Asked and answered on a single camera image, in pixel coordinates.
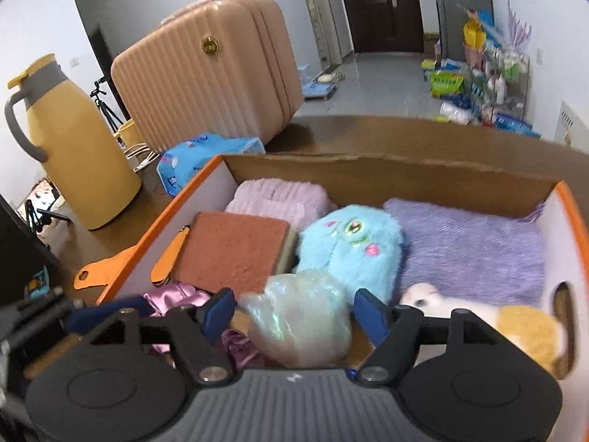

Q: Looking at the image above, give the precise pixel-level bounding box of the pink satin scrunchie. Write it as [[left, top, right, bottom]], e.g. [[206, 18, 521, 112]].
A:
[[143, 283, 265, 372]]

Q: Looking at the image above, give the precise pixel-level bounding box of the brick red sponge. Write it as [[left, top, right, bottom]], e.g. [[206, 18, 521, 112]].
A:
[[171, 211, 299, 295]]

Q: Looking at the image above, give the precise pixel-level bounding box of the light blue plush toy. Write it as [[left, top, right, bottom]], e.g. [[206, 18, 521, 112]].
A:
[[296, 204, 406, 304]]

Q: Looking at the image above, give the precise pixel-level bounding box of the white mesh bath ball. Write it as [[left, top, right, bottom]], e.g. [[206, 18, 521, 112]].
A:
[[237, 269, 352, 368]]

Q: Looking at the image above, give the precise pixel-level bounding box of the purple knitted pouch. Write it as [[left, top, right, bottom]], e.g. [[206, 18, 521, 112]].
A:
[[383, 199, 545, 306]]

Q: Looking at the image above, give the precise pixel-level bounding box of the yellow white plush toy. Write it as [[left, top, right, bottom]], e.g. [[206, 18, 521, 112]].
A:
[[400, 283, 568, 380]]

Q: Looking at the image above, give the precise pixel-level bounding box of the lilac towel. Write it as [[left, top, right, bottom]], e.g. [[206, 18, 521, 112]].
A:
[[226, 179, 335, 231]]

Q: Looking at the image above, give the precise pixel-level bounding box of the blue snack wrapper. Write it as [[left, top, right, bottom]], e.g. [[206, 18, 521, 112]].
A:
[[24, 266, 50, 298]]

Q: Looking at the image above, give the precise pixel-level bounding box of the black paper shopping bag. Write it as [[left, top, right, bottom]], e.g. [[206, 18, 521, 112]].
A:
[[0, 197, 59, 305]]

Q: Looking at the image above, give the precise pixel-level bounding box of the red orange cardboard box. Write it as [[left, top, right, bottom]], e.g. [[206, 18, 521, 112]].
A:
[[96, 154, 589, 442]]

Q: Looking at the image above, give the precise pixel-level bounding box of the blue wet wipes pack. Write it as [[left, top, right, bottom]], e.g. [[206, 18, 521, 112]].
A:
[[156, 133, 265, 197]]

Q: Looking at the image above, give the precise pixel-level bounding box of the yellow thermos jug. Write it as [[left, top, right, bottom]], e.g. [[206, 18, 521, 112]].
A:
[[4, 54, 142, 231]]

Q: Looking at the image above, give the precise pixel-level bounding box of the green detergent bag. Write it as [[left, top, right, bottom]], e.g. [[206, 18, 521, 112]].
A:
[[429, 70, 464, 98]]

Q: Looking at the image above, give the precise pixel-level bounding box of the pink ribbed suitcase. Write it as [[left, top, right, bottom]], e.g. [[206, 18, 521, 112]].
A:
[[111, 0, 303, 152]]

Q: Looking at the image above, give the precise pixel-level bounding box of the dark entrance door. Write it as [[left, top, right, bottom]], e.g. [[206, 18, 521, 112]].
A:
[[343, 0, 423, 53]]

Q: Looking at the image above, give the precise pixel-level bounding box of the wire rack with supplies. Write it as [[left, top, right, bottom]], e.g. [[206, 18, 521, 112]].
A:
[[457, 5, 540, 139]]

